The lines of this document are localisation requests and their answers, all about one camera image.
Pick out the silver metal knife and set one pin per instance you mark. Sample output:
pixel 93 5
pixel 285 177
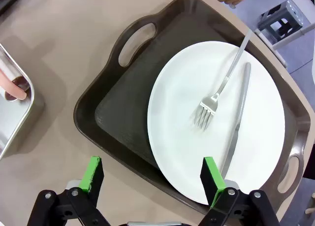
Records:
pixel 242 100

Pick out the gray folding step stool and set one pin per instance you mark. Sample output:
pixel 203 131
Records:
pixel 292 14

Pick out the white desk leg frame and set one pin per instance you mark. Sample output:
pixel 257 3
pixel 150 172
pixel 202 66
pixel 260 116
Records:
pixel 270 47

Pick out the silver metal fork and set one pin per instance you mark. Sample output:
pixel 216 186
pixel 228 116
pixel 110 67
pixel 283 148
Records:
pixel 209 104

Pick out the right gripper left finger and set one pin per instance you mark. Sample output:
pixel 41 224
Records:
pixel 85 176

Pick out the stainless steel rectangular container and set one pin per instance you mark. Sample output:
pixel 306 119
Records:
pixel 12 117

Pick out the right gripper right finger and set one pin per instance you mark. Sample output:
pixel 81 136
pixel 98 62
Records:
pixel 214 179

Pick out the white round plate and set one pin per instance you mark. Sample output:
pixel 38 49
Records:
pixel 177 127

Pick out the dark brown serving tray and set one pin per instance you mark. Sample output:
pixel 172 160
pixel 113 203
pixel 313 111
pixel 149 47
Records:
pixel 128 107

